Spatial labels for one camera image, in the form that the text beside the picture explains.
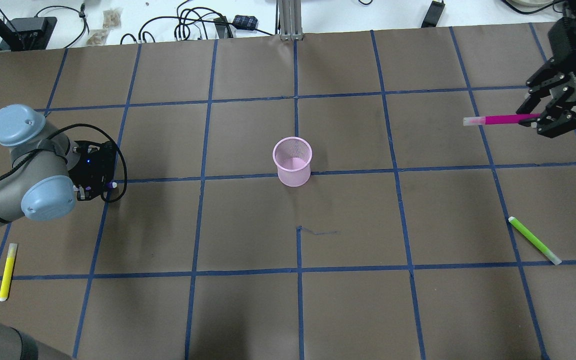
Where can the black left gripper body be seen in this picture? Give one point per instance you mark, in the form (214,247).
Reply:
(89,176)

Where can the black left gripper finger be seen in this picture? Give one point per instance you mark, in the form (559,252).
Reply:
(87,193)

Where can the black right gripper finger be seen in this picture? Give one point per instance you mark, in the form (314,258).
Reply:
(552,126)
(543,87)

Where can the pink pen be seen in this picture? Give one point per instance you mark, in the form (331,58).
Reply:
(507,119)

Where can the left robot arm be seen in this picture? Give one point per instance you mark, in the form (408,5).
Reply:
(49,174)

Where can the pink mesh cup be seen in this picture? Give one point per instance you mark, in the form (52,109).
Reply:
(292,157)

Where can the yellow pen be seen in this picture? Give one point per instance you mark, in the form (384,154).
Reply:
(7,276)

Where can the snack bag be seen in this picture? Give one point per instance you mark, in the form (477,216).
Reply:
(112,18)
(98,37)

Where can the green pen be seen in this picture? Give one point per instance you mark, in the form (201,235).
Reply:
(534,240)

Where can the brown paper table cover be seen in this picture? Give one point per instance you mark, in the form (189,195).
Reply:
(397,247)

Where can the black power adapter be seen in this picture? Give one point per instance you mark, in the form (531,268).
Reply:
(245,22)

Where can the black camera stand base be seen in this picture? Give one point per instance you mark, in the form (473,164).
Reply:
(26,33)

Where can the aluminium frame post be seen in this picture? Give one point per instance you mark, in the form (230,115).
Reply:
(289,20)

